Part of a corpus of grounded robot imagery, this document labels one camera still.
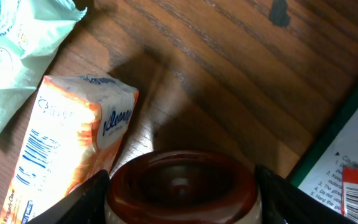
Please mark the green lidded jar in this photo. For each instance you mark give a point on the green lidded jar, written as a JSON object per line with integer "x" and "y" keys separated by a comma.
{"x": 184, "y": 186}

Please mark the mint green snack bag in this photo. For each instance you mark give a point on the mint green snack bag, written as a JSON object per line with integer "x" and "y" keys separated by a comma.
{"x": 30, "y": 35}

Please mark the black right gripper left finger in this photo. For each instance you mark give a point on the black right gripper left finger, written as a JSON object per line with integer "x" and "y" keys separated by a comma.
{"x": 84, "y": 205}

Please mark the orange tissue pack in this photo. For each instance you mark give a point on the orange tissue pack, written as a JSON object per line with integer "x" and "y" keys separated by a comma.
{"x": 75, "y": 130}

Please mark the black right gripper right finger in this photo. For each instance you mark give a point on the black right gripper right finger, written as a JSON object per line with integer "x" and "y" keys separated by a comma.
{"x": 283, "y": 203}

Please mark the green white glove pack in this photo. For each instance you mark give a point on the green white glove pack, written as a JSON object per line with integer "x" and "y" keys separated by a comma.
{"x": 319, "y": 174}

